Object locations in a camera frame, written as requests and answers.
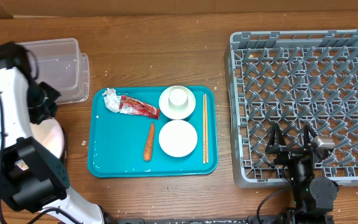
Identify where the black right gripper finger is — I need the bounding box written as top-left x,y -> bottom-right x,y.
303,124 -> 319,149
265,123 -> 287,153

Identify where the large white plate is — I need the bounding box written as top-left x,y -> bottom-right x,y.
30,118 -> 65,159

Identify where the wooden chopstick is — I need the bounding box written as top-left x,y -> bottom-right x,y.
205,94 -> 209,164
203,95 -> 206,164

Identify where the red snack wrapper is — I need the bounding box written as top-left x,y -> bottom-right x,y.
119,95 -> 160,119

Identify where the white cup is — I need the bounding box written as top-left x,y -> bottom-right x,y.
168,88 -> 188,108

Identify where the white napkin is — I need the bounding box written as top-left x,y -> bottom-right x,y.
102,88 -> 121,113

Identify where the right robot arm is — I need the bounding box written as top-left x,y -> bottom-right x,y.
256,123 -> 339,223

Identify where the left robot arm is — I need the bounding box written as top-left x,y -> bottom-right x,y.
0,42 -> 111,223

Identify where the grey dishwasher rack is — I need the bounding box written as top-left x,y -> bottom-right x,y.
224,30 -> 358,188

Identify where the clear plastic bin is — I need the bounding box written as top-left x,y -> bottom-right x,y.
0,38 -> 90,106

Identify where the teal plastic tray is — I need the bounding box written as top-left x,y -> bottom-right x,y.
88,86 -> 219,178

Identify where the orange carrot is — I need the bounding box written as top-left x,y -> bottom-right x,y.
143,123 -> 155,162

